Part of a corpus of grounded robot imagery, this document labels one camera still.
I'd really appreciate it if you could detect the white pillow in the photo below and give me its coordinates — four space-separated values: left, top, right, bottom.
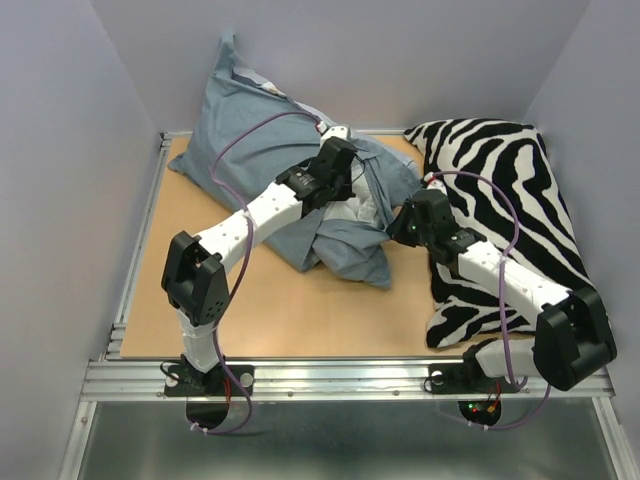
323 177 380 227

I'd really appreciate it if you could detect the blue-grey pillowcase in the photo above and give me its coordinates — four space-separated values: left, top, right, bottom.
170 34 418 290

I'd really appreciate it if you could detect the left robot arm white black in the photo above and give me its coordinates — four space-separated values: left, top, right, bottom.
161 137 357 394

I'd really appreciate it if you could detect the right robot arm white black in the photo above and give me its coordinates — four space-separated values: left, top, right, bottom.
387 188 618 391

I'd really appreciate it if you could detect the zebra striped pillow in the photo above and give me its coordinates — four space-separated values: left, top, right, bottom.
404 118 593 349

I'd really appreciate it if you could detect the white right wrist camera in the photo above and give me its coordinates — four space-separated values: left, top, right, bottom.
423 172 447 194

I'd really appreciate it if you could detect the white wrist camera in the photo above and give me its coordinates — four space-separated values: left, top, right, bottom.
423 172 447 194
316 121 351 145

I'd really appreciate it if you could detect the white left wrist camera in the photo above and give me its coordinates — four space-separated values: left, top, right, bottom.
316 121 351 145

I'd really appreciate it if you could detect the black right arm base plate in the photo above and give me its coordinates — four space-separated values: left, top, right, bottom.
422 362 518 395

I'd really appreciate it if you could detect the aluminium front rail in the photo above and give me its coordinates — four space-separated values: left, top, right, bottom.
79 355 616 402

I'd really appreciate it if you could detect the aluminium rail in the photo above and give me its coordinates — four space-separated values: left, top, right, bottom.
100 132 173 361
79 355 616 402

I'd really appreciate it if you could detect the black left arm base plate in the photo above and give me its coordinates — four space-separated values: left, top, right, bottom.
159 359 244 398

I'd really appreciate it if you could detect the aluminium left side rail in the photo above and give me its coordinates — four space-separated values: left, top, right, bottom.
100 132 173 361

